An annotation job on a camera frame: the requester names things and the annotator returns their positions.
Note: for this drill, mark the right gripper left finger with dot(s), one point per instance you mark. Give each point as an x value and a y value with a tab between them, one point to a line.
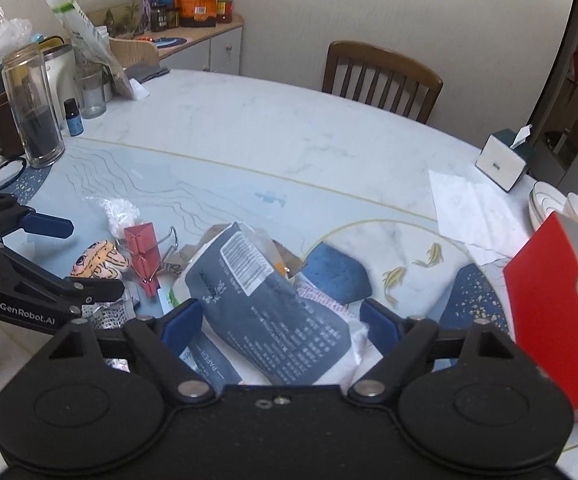
157	345

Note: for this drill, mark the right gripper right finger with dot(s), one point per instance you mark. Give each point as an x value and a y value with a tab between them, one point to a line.
405	344

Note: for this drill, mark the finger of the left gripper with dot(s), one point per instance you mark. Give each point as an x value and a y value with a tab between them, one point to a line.
24	283
40	224

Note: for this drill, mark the orange cartoon figure toy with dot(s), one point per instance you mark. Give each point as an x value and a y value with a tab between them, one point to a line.
100	260

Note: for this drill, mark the bag of white beads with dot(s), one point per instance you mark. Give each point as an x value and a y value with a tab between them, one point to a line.
120	213

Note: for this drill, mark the red binder clip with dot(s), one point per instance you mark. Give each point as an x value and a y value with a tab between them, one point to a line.
147	254

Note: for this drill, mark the pink snack packet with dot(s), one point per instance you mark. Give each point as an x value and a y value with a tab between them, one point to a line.
309	292

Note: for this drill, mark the brown mug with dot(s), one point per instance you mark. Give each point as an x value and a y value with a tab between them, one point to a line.
10	142

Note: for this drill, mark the tall glass jar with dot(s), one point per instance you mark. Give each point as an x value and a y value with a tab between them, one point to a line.
27	89

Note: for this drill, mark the small blue bottle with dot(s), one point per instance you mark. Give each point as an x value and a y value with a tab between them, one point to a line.
72	117

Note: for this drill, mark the white paper napkin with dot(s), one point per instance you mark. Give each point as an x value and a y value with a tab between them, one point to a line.
481	214

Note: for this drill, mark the clear drinking glass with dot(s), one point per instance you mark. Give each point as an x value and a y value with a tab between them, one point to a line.
90	84

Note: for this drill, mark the red cardboard box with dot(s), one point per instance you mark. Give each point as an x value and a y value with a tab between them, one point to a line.
542	286

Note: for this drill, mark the steel electric kettle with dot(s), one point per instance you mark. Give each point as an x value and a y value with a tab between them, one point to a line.
61	74

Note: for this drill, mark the stack of white plates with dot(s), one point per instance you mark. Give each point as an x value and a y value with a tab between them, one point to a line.
543	200

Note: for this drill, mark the green white plastic bag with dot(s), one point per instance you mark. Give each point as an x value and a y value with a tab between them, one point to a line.
88	40

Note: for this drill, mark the green white tissue box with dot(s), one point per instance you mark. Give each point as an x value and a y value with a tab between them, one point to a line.
505	157

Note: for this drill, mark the wooden side cabinet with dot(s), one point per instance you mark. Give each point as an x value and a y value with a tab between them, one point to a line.
210	49

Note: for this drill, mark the red lidded jar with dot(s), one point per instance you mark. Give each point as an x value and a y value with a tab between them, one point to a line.
224	11

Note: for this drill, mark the wooden chair by wall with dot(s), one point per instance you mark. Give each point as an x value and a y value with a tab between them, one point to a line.
382	78

